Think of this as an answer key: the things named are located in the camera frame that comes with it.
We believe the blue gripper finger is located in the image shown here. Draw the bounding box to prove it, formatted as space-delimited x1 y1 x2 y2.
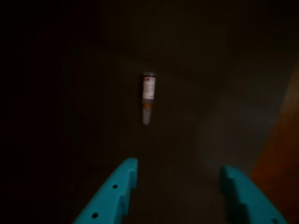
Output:
219 164 288 224
73 158 138 224

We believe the glass ampoule white label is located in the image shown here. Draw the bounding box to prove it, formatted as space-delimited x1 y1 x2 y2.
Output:
142 71 157 126

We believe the dark grey mat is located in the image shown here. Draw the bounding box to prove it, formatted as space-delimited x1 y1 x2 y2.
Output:
0 0 295 224

